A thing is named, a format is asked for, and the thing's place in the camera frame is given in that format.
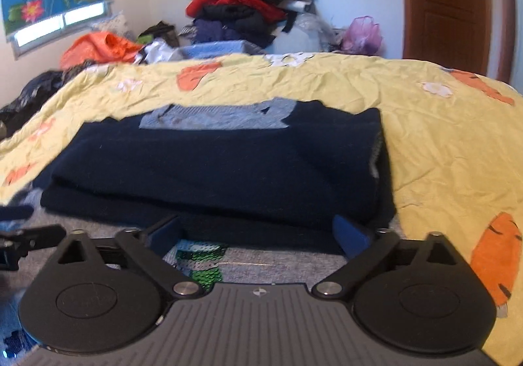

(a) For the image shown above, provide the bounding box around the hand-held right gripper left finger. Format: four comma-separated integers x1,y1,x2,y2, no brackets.
55,214,205,300

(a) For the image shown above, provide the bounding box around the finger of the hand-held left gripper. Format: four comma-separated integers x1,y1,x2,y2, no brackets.
0,224,67,271

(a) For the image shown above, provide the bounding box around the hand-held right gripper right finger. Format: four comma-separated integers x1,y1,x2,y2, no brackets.
311,214,465,300

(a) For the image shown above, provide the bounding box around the navy sweater with blue panel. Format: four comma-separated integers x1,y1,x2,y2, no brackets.
32,97,396,242

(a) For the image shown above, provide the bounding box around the grey garment with green sequins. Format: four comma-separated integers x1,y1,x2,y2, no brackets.
0,186,407,350

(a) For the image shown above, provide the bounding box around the yellow carrot print bed sheet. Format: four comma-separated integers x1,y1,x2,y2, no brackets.
0,51,523,366

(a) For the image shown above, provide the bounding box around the black garment at bedside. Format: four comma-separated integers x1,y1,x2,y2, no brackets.
0,60,96,138

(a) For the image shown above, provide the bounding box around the light blue cloth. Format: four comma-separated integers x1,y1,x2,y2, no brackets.
180,40,259,60

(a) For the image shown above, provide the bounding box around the orange cloth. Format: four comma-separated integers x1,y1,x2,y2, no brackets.
59,32,144,70

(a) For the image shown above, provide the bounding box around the purple plastic bag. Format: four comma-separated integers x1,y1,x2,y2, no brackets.
340,16,385,57

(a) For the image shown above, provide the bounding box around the dark bag with green trim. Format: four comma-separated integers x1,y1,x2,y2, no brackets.
137,21,180,49

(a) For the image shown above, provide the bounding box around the window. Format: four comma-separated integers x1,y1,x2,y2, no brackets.
10,0,113,60

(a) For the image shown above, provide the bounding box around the brown wooden door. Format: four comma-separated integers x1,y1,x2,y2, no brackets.
399,0,493,76

